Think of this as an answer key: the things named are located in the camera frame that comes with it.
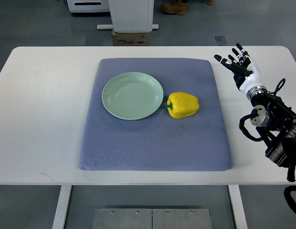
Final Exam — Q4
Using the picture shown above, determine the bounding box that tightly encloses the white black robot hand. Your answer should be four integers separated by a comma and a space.
214, 43, 263, 92

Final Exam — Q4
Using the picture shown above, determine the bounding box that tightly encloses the light green plate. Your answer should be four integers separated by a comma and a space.
102, 72, 164, 120

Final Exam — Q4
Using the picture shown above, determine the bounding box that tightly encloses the grey floor outlet plate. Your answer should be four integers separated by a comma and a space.
215, 36, 228, 44

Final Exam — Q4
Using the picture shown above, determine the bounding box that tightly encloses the yellow bell pepper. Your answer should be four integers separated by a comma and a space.
164, 92, 200, 119

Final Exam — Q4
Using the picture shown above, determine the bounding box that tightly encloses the left white table leg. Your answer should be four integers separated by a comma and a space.
52, 185, 72, 229

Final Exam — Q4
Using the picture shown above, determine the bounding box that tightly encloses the right white table leg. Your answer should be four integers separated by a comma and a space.
228, 185, 248, 229

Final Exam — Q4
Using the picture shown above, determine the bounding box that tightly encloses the cardboard box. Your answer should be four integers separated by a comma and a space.
112, 31, 147, 46

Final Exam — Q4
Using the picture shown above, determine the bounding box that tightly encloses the white cabinet with slot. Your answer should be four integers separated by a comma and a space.
66, 0, 110, 13

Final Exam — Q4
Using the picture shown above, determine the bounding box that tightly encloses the tan work boot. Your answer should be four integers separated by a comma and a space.
204, 0, 214, 6
161, 0, 188, 15

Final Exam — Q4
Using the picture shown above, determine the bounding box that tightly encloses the blue quilted mat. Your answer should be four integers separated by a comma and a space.
78, 58, 233, 171

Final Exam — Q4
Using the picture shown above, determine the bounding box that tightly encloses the metal floor plate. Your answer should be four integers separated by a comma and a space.
92, 208, 212, 229

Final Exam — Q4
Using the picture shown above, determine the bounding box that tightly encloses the white table leg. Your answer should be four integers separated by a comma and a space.
52, 185, 72, 229
228, 185, 248, 229

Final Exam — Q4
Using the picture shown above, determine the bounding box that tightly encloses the white pedestal base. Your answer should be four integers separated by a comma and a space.
96, 0, 159, 33

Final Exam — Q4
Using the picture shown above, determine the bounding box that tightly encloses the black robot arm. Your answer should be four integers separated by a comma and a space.
239, 79, 296, 182

